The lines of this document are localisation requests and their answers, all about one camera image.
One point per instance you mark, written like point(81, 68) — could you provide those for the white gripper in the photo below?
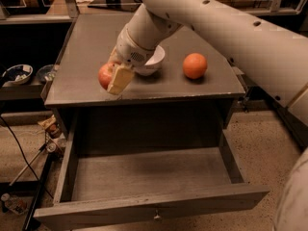
point(128, 51)

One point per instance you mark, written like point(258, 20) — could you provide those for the red apple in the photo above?
point(105, 74)

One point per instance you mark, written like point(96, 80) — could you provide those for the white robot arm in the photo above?
point(274, 58)

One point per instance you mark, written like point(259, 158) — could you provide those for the open grey top drawer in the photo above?
point(131, 168)

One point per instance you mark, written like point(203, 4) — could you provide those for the white bowl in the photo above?
point(153, 64)

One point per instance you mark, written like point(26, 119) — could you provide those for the black monitor stand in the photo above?
point(116, 5)

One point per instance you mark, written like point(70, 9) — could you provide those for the small dark bowl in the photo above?
point(46, 73)

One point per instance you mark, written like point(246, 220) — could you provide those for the orange fruit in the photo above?
point(194, 66)

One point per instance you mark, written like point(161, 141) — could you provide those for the grey wooden cabinet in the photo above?
point(93, 38)

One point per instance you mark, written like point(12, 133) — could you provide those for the snack bag on floor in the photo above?
point(51, 127)

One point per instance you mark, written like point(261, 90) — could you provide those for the blue patterned bowl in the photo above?
point(18, 74)

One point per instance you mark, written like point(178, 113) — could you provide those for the plastic bottle on floor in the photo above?
point(14, 203)

